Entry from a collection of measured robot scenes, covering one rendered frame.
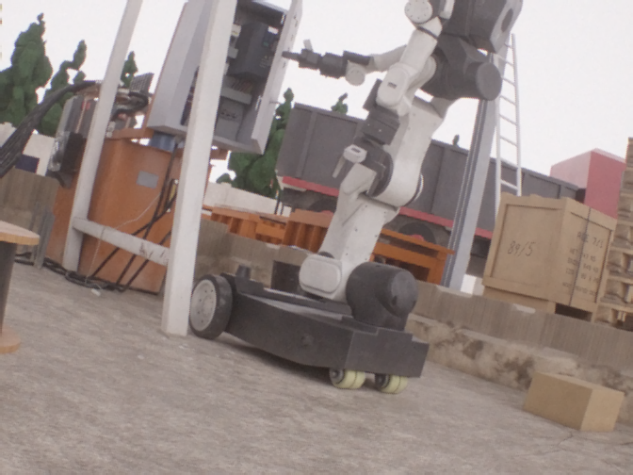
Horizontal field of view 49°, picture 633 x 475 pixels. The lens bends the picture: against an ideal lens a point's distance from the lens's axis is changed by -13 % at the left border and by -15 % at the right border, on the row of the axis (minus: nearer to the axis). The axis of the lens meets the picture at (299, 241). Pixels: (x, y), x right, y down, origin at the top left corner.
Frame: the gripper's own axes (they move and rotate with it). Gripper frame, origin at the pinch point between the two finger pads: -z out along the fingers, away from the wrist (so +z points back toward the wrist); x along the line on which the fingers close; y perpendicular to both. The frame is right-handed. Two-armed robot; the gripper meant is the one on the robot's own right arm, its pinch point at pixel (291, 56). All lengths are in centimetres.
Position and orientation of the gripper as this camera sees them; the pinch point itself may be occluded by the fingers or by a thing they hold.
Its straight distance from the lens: 267.0
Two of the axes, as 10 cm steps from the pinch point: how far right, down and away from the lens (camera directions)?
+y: -2.5, 9.7, -0.2
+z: 9.7, 2.5, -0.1
